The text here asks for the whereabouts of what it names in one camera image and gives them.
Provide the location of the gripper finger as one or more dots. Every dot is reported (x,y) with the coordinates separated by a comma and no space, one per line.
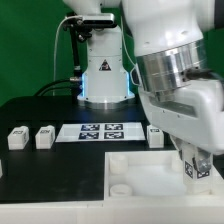
(178,145)
(203,160)

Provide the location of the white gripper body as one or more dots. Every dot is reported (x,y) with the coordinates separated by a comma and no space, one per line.
(196,115)

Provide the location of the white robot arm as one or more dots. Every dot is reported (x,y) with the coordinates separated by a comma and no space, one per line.
(168,46)

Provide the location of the white tag sheet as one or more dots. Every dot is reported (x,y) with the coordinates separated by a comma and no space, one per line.
(95,132)

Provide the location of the white front fence rail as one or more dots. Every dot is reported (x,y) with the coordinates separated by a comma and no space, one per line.
(107,213)

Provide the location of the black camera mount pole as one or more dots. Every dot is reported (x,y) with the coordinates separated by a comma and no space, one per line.
(76,90)

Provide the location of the black camera on mount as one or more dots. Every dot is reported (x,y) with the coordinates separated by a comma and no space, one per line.
(90,21)

